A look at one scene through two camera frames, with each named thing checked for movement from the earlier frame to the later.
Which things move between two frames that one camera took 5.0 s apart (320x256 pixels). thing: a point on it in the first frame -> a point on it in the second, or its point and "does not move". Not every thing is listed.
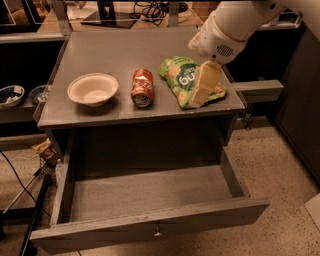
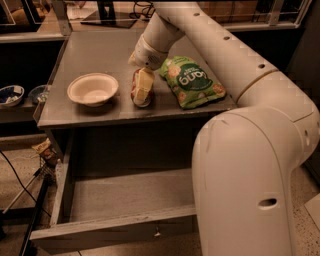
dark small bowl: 40,93 does not move
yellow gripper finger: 208,80 -> 143,84
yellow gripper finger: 194,43 -> 132,59
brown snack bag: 46,150 does not move
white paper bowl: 93,89 does not move
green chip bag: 182,74 does not move
